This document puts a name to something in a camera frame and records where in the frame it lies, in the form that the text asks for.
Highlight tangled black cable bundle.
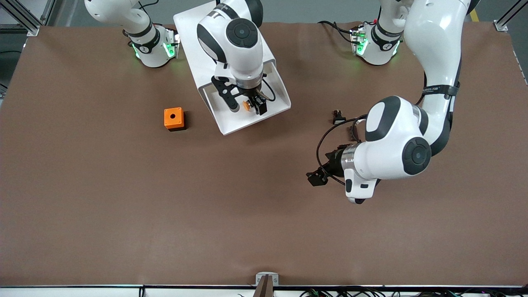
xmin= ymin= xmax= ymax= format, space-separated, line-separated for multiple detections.
xmin=299 ymin=288 xmax=528 ymax=297

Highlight black arm base cable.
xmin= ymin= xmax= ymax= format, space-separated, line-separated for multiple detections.
xmin=318 ymin=20 xmax=356 ymax=42

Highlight white plastic drawer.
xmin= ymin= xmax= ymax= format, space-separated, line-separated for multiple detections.
xmin=198 ymin=58 xmax=292 ymax=136

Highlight brown table cover sheet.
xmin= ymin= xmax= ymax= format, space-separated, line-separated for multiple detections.
xmin=0 ymin=21 xmax=528 ymax=287

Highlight orange button enclosure box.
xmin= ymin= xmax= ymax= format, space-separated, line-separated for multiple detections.
xmin=164 ymin=107 xmax=186 ymax=132

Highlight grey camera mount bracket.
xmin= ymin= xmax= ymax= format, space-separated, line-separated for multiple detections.
xmin=255 ymin=272 xmax=279 ymax=297

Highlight aluminium frame post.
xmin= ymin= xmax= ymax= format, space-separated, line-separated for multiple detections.
xmin=494 ymin=0 xmax=528 ymax=32
xmin=0 ymin=0 xmax=56 ymax=37

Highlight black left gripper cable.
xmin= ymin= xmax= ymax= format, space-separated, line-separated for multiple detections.
xmin=316 ymin=115 xmax=368 ymax=187

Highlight white drawer cabinet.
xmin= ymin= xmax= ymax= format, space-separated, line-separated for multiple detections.
xmin=173 ymin=0 xmax=277 ymax=97

